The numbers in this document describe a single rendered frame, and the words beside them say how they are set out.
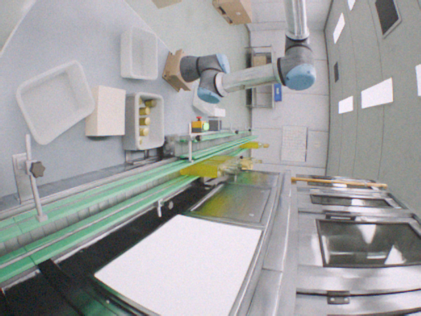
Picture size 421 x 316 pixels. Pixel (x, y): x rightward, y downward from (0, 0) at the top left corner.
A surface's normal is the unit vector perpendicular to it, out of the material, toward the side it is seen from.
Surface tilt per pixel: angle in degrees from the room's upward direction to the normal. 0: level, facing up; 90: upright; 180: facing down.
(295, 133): 90
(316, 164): 90
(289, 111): 90
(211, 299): 90
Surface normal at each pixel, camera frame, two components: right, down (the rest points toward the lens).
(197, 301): 0.00, -0.98
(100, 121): 0.92, 0.07
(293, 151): -0.39, 0.16
